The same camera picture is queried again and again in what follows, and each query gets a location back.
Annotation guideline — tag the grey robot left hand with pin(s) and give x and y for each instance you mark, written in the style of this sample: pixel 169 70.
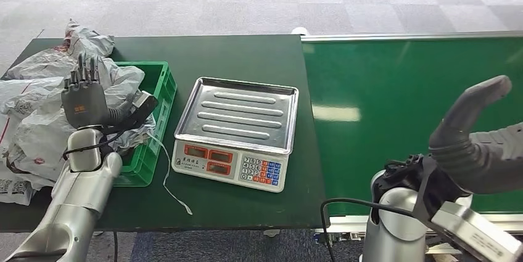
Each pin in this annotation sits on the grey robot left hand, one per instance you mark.
pixel 83 105

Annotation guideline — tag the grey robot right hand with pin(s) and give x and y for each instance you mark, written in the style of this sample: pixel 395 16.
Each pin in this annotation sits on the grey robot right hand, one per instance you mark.
pixel 490 158

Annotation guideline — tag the thin white plastic strip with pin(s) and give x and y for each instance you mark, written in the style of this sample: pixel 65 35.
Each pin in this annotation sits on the thin white plastic strip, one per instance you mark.
pixel 168 162

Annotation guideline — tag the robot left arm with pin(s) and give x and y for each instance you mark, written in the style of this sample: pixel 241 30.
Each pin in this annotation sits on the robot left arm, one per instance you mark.
pixel 81 194

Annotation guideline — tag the grey package with black print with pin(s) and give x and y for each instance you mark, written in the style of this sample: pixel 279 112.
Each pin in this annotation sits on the grey package with black print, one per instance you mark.
pixel 122 82

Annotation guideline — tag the grey poly mailer package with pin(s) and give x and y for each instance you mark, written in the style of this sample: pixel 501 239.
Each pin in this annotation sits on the grey poly mailer package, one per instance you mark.
pixel 5 154
pixel 37 145
pixel 28 96
pixel 41 66

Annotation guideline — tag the crumpled grey red-print package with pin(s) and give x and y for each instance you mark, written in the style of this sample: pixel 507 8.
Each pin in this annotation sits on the crumpled grey red-print package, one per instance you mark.
pixel 92 43

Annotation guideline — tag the white package with QR codes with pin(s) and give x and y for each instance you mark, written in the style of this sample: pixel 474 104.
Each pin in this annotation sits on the white package with QR codes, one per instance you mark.
pixel 14 188

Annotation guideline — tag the green conveyor belt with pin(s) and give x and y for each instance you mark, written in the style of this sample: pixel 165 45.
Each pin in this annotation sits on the green conveyor belt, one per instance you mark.
pixel 367 129

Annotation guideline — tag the green plastic crate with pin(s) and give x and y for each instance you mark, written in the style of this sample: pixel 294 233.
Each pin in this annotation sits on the green plastic crate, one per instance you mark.
pixel 163 88

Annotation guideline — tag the electronic scale with steel tray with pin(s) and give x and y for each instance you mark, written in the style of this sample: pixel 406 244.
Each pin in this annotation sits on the electronic scale with steel tray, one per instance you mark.
pixel 237 113

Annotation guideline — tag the white table foot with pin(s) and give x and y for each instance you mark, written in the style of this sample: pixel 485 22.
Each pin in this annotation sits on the white table foot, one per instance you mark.
pixel 271 233

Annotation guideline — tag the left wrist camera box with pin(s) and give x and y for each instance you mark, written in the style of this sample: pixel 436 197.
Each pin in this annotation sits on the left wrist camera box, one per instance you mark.
pixel 145 103

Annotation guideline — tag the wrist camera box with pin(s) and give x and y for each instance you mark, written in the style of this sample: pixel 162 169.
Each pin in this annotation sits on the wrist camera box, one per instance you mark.
pixel 470 231
pixel 145 103

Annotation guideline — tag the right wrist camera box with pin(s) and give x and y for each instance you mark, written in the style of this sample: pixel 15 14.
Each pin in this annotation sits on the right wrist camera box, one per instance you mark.
pixel 470 231

